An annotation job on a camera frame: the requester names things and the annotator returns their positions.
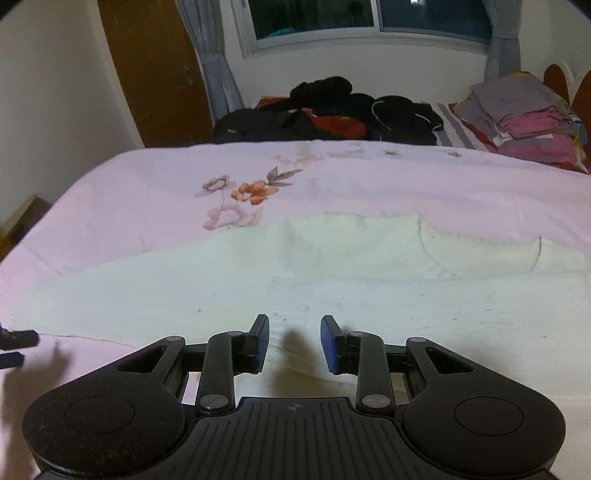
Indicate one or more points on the wooden headboard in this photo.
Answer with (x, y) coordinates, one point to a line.
(556, 78)

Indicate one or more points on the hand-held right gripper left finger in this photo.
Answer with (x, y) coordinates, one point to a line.
(261, 345)

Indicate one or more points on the red cloth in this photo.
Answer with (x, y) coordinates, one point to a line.
(333, 123)

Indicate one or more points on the white knit garment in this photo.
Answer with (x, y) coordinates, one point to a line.
(231, 286)

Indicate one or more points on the striped bed sheet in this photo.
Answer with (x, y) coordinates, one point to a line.
(450, 127)

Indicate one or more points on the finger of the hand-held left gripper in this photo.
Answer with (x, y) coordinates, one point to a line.
(10, 360)
(21, 338)

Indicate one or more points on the pile of black clothes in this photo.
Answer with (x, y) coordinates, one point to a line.
(401, 115)

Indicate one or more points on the grey curtain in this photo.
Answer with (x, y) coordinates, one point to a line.
(501, 41)
(214, 64)

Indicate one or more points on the brown wooden door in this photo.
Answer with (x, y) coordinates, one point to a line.
(157, 74)

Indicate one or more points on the pink floral blanket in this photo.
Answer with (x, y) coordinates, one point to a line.
(138, 194)

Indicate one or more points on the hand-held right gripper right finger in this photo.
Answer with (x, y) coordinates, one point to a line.
(328, 345)

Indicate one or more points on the grey folded clothes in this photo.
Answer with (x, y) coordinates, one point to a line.
(512, 94)

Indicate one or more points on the wooden nightstand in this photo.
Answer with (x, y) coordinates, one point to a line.
(21, 221)

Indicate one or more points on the window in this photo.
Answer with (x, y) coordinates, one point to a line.
(318, 18)

